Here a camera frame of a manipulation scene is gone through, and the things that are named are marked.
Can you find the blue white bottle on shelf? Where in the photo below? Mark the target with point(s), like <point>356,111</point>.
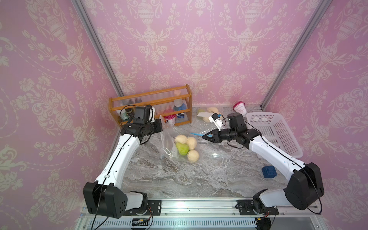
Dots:
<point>178,106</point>

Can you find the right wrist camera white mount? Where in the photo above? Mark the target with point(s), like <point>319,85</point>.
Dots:
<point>216,118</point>

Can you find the pink lid yogurt cup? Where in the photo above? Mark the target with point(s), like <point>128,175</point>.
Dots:
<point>240,108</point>

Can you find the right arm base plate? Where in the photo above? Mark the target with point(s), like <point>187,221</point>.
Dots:
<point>250,207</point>

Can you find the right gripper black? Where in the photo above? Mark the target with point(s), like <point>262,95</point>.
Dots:
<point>216,136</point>

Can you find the blue cube block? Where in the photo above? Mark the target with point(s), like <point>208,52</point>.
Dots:
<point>269,172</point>

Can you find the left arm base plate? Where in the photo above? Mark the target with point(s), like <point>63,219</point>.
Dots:
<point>153,207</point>

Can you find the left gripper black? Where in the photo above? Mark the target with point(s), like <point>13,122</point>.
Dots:
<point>159,127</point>

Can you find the beige pear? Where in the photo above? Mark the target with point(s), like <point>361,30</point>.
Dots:
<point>191,143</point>
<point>181,139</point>
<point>193,156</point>

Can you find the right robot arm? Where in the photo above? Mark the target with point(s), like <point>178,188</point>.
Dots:
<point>305,184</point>

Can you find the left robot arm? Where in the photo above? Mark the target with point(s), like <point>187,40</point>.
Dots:
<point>104,196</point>

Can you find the wooden shelf rack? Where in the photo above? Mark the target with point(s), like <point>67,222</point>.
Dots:
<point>161,100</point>

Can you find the pink lid cup on shelf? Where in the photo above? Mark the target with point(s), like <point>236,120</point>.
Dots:
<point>169,119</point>

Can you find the white green bottle on shelf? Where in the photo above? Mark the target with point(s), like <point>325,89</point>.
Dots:
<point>123,115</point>

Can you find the white plastic basket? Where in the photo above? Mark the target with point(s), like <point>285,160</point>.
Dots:
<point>274,127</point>

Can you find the clear zip-top bag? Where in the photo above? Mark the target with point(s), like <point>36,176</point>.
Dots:
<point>168,148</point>
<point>202,125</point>

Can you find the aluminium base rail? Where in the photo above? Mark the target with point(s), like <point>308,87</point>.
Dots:
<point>207,214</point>

